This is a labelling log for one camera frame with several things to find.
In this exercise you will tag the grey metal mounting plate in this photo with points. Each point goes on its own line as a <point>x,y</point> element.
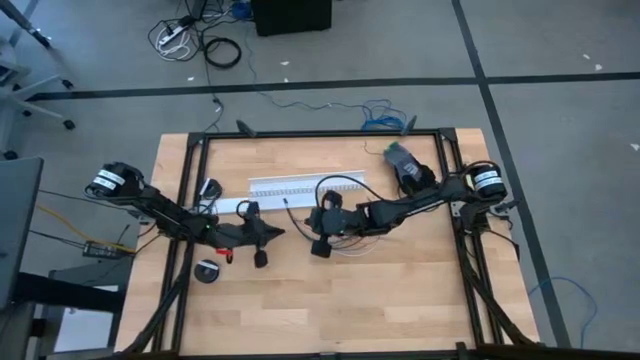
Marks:
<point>456,209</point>
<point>136,214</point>

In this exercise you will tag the grey office chair base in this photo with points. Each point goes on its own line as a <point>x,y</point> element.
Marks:
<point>37,111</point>

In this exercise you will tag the grey desk top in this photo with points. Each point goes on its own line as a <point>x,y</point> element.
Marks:
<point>17,225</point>

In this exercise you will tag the black metal stand leg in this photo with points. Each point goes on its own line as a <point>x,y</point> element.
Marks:
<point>25,22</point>

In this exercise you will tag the white power strip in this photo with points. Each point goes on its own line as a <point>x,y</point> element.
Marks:
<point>170,36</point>

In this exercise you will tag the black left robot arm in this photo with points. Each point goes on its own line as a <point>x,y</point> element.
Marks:
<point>165,212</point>

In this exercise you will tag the small black device box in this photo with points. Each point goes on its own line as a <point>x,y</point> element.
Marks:
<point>100,249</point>

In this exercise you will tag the black bench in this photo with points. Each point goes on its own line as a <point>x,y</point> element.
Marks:
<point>70,295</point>

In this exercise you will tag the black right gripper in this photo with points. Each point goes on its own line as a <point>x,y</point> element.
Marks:
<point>345,220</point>

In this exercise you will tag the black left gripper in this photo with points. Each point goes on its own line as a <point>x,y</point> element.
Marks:
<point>247,235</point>

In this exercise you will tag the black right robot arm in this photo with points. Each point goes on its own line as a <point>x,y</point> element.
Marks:
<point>425,200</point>

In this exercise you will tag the black computer tower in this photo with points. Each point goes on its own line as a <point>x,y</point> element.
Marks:
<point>290,17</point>

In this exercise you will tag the white duct cover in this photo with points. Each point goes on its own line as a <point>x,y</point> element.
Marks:
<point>272,202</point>

